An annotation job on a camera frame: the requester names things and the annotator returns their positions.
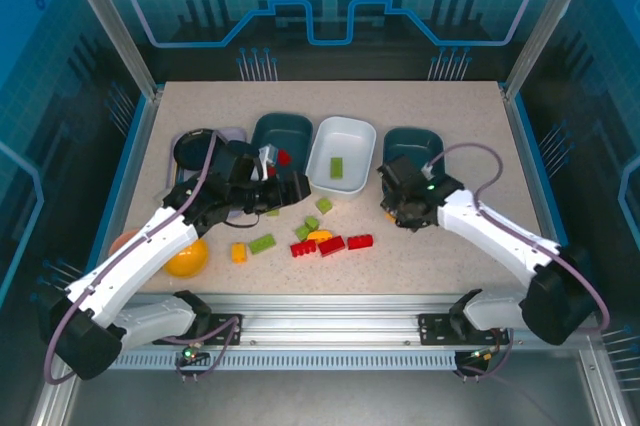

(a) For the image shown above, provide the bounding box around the black round pan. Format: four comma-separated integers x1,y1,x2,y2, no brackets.
173,128,217,172

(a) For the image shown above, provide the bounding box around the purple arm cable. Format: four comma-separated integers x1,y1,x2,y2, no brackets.
427,143,612,335
43,130,221,387

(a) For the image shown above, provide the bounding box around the dark teal plastic container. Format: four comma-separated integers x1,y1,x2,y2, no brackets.
249,112,315,195
382,126,446,182

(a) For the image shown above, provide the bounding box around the yellow bowl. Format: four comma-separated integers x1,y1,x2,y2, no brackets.
163,238,210,278

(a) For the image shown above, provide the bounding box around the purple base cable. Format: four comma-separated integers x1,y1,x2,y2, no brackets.
452,328,514,382
172,315,246,383

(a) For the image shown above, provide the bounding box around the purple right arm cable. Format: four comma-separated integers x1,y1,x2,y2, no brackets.
427,143,612,335

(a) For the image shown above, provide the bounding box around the white plastic container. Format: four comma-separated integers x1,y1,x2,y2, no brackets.
305,115,378,197

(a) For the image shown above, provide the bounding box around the aluminium side rail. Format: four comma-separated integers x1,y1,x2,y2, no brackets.
74,88,164,310
501,88,571,257

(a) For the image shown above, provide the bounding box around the aluminium mounting rail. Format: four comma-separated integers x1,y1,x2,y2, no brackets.
94,293,601,347

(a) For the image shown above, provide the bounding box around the grey slotted cable duct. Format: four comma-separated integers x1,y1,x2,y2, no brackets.
107,350,501,372

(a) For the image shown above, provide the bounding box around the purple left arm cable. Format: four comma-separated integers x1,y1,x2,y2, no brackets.
43,130,221,387

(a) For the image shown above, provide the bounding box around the lilac plastic tray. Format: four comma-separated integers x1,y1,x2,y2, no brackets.
167,125,249,197

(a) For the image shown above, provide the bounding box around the pink bowl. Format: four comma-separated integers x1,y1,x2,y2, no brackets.
108,228,146,257

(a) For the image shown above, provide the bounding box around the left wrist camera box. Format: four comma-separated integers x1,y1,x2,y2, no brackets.
258,144,280,180

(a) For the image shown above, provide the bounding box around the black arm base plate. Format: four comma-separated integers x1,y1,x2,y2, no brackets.
152,313,245,346
417,313,511,346

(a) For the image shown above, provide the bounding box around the aluminium frame post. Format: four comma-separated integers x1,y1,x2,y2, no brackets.
54,0,164,100
501,0,607,102

